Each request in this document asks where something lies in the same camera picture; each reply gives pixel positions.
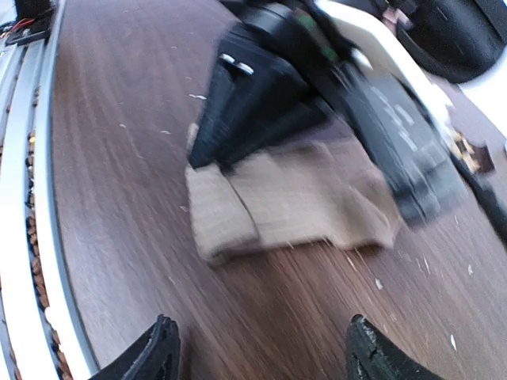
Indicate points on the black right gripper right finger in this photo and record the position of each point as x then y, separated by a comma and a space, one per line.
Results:
371, 355

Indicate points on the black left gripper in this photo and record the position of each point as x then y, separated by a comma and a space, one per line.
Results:
274, 66

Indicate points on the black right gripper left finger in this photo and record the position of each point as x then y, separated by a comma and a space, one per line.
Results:
154, 355

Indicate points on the tan ribbed sock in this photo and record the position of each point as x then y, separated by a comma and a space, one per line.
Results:
318, 191

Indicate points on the brown argyle patterned sock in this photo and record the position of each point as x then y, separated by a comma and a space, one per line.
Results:
476, 158

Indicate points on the aluminium front rail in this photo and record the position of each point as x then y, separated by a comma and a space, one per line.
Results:
42, 336

